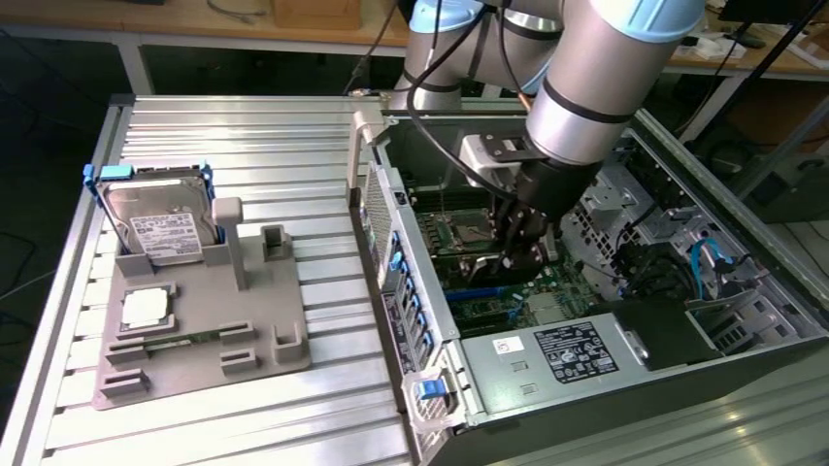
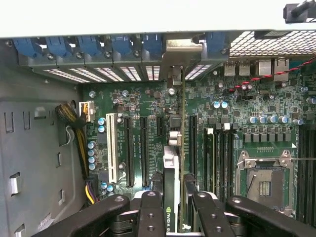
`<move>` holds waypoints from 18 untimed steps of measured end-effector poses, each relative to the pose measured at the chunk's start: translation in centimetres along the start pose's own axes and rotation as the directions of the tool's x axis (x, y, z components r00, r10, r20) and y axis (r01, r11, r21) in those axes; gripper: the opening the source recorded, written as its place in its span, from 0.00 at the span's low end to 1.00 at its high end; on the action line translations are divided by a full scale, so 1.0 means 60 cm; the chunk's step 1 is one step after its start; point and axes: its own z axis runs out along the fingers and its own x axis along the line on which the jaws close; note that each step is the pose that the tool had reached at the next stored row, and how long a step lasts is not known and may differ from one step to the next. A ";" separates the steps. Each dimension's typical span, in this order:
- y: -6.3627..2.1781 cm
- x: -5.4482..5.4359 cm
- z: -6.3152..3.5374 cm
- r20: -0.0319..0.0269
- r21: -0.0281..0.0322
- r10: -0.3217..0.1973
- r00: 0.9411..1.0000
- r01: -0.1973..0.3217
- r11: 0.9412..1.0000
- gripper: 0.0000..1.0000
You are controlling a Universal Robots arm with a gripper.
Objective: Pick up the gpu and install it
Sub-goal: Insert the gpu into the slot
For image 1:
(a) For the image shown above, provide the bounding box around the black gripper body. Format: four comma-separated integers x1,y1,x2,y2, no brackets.
513,156,605,220

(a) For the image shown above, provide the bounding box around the CPU socket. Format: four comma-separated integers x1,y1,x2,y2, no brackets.
446,212,498,247

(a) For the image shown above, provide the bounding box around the silver disk bay cage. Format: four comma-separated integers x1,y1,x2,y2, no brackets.
562,157,657,254

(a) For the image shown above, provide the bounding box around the green motherboard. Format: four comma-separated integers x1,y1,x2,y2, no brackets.
414,186,605,341

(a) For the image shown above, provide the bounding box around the blue expansion slot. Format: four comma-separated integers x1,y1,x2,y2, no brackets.
445,285,521,304

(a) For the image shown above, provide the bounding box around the grey power supply unit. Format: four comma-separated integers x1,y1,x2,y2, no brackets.
458,313,650,415

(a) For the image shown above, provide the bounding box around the open black PC case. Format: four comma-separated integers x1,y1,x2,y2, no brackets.
348,109,829,466

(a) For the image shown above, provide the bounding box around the wooden desk with grey legs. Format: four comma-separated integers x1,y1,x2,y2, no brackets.
660,0,829,143

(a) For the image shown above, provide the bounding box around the black box on floor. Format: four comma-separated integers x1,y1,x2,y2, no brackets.
744,156,829,222

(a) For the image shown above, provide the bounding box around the black slanted pole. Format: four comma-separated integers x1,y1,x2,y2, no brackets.
673,0,820,140

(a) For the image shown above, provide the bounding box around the black monitor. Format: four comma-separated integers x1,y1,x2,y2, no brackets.
717,0,829,50

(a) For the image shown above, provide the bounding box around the grey parts rack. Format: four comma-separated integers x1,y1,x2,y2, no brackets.
94,196,314,412

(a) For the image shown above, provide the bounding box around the hard disk with blue caddy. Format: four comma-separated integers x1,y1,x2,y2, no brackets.
81,162,219,269

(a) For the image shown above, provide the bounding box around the green RAM stick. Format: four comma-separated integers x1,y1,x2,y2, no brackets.
142,329,226,349

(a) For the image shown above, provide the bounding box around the silver CPU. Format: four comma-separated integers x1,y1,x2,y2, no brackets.
120,289,178,329

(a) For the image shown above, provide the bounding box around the wooden desk with white legs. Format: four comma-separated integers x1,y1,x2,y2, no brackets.
0,0,411,96

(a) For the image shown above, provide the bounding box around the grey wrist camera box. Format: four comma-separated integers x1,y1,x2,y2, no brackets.
458,134,546,188

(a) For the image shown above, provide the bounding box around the blue disk wire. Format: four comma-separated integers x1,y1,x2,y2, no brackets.
688,231,741,305

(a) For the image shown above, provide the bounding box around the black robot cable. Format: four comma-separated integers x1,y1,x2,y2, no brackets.
406,0,519,200

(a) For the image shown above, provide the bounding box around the grey case stop bracket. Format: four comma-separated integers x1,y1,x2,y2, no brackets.
346,110,398,191

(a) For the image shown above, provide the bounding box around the thin hanging cable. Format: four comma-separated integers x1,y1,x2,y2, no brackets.
346,0,398,99

